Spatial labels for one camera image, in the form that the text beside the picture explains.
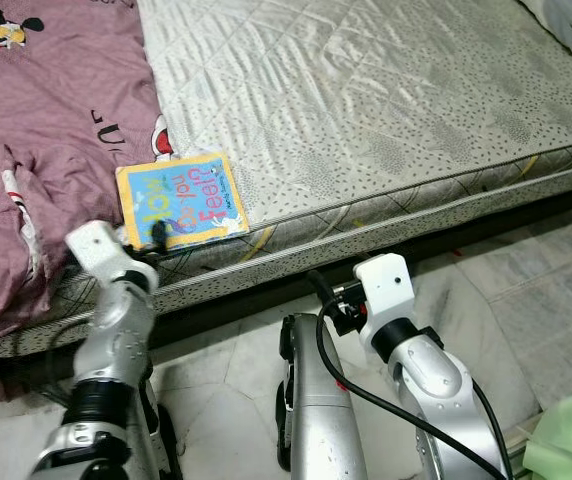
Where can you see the colourful children's board book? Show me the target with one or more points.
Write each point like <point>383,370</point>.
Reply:
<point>186,200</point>

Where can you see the silver right robot leg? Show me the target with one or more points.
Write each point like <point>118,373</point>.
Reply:
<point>326,420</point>

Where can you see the mauve cartoon print blanket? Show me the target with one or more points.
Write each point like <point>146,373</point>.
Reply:
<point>46,120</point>

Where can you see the white quilted mattress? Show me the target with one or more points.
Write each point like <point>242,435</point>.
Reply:
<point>366,100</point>

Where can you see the light green plastic bag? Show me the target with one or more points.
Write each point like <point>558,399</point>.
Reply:
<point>566,440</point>

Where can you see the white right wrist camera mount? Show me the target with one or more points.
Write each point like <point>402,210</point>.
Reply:
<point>386,280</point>

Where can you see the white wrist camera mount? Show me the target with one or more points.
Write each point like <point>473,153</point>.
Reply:
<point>386,280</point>
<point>91,245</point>

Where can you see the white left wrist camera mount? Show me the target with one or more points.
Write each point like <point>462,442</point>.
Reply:
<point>91,245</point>

